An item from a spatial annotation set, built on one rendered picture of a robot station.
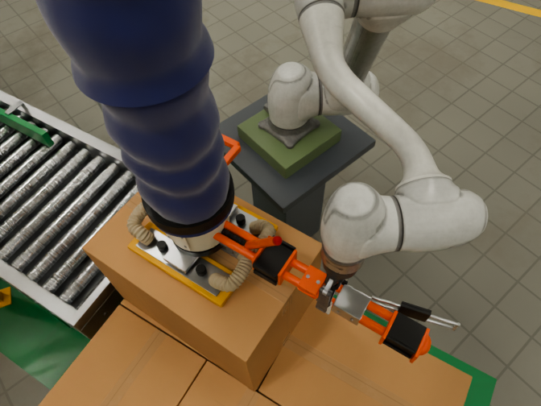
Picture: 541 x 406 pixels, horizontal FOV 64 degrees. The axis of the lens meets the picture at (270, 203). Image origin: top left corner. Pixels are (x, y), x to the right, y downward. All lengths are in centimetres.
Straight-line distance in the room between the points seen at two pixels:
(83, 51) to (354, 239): 49
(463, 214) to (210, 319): 70
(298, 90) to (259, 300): 72
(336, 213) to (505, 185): 221
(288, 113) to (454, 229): 92
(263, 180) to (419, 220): 96
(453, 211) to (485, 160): 215
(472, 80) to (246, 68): 160
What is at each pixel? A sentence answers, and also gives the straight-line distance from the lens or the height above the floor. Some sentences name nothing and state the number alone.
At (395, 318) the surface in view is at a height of 110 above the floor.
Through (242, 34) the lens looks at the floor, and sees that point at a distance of 361.
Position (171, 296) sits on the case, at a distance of 124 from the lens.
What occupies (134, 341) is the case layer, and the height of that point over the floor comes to 54.
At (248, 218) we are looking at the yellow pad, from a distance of 128.
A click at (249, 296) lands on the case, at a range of 121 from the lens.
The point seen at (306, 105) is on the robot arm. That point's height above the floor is 99.
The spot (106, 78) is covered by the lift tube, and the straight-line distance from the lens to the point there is 70.
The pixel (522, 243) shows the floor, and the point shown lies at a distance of 267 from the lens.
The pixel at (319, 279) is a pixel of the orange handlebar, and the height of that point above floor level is 110.
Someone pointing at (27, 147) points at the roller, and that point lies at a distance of 236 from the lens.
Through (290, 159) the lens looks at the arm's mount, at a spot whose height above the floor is 81.
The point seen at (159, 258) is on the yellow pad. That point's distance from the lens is 126.
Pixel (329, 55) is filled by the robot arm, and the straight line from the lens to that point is 92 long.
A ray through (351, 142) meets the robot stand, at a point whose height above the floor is 75.
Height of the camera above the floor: 207
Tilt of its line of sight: 56 degrees down
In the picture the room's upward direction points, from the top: 2 degrees counter-clockwise
